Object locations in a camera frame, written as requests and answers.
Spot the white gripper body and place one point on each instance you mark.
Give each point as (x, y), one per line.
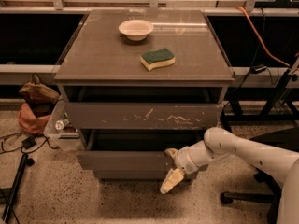
(181, 162)

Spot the grey drawer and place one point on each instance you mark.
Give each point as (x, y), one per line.
(159, 175)
(143, 116)
(134, 150)

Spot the black floor cable box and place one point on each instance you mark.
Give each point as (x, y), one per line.
(28, 142)

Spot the black office chair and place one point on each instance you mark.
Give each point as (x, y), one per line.
(286, 139)

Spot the orange cloth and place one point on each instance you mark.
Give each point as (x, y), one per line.
(29, 122)

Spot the white bowl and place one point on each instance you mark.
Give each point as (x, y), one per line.
(136, 30)

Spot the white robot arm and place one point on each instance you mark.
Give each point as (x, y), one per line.
(218, 144)

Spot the grey bottom drawer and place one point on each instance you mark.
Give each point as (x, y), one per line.
(159, 175)

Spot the black power adapter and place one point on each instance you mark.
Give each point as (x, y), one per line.
(256, 69)

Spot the grey top drawer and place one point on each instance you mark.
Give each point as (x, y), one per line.
(143, 116)

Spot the green yellow sponge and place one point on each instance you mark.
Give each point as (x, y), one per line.
(157, 59)

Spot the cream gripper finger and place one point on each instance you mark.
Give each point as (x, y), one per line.
(173, 177)
(172, 152)

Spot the black stand on floor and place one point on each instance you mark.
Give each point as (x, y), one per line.
(9, 195)

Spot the black metal table frame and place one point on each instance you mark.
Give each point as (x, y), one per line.
(278, 106)

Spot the grey drawer cabinet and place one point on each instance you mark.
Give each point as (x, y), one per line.
(103, 65)

